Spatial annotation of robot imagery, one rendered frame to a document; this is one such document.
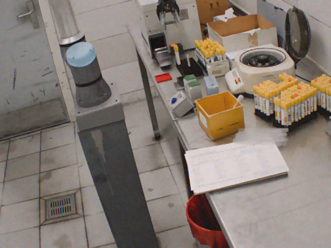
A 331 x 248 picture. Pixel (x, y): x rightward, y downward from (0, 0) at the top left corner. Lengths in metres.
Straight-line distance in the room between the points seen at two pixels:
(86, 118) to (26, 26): 1.84
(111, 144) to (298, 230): 0.95
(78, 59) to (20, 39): 1.86
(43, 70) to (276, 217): 2.72
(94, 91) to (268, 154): 0.73
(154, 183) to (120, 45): 1.26
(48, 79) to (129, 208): 1.84
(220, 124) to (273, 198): 0.38
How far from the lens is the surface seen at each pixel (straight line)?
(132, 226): 2.18
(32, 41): 3.59
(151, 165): 3.09
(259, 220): 1.28
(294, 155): 1.51
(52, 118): 3.84
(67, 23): 1.88
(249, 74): 1.80
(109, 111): 1.83
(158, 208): 2.73
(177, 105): 1.74
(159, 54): 2.22
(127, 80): 3.81
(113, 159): 1.94
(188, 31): 2.34
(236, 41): 2.11
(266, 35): 2.16
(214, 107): 1.71
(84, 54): 1.77
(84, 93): 1.83
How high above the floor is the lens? 1.76
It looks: 30 degrees down
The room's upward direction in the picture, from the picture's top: 11 degrees counter-clockwise
